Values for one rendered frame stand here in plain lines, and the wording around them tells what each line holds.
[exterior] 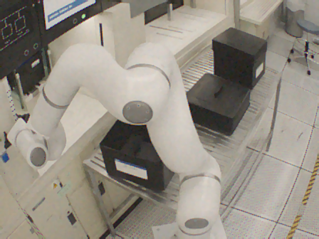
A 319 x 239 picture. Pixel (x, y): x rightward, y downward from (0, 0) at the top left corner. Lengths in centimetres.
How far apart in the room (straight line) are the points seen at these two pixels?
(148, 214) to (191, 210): 143
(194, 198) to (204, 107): 85
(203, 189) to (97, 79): 41
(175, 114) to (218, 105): 93
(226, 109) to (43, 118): 105
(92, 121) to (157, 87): 102
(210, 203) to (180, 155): 18
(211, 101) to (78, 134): 64
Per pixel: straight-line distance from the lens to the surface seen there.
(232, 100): 173
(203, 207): 88
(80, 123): 165
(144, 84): 63
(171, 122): 76
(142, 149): 161
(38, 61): 191
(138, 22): 168
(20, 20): 113
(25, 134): 101
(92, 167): 158
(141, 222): 226
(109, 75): 65
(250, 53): 188
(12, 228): 149
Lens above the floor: 189
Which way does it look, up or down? 40 degrees down
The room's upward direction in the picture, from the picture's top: 4 degrees counter-clockwise
